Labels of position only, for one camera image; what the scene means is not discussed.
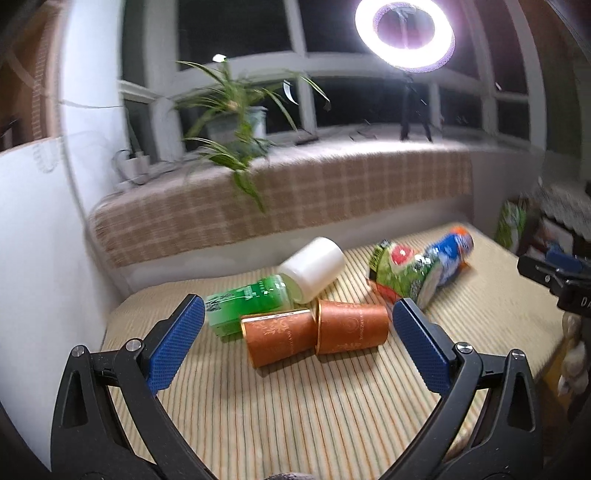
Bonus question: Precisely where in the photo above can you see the green plastic bottle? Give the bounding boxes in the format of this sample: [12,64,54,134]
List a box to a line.
[205,274,294,337]

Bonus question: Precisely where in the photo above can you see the white plastic cup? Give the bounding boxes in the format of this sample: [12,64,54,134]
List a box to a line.
[277,237,346,304]

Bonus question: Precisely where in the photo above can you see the black light tripod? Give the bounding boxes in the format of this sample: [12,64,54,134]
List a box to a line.
[400,72,433,142]

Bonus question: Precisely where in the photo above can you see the white power chargers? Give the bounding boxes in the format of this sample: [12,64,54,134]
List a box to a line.
[112,149,150,185]

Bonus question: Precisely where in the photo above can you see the white ring light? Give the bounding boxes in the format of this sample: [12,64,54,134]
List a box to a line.
[355,0,456,73]

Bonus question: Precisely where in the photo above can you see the grey-green plant pot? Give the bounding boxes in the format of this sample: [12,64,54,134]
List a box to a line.
[205,106,267,146]

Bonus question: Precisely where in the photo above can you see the checkered beige sill cloth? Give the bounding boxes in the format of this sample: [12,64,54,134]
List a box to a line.
[88,140,473,268]

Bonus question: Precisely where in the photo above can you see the white lace cloth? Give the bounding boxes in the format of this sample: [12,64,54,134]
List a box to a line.
[535,182,591,242]

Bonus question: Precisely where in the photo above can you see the left brown paper cup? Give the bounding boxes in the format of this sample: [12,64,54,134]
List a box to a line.
[240,309,318,368]

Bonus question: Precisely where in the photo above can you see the brown paper cup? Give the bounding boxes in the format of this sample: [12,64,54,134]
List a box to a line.
[240,309,318,368]
[315,300,391,355]

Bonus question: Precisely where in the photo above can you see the right brown paper cup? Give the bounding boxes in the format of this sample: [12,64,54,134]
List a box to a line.
[315,300,391,355]

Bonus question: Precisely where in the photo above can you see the blue orange-capped bottle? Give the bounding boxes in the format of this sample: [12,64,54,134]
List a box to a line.
[426,226,474,287]

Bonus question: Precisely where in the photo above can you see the green spider plant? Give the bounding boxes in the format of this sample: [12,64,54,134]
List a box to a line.
[174,60,332,212]

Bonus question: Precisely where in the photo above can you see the striped beige table cloth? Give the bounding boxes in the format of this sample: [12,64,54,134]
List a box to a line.
[100,221,567,480]

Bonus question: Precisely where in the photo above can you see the green carton box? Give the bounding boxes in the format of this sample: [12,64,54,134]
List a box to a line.
[494,196,529,254]

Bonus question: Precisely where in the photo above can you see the green watermelon snack bag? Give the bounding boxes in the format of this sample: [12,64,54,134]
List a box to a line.
[368,240,443,308]

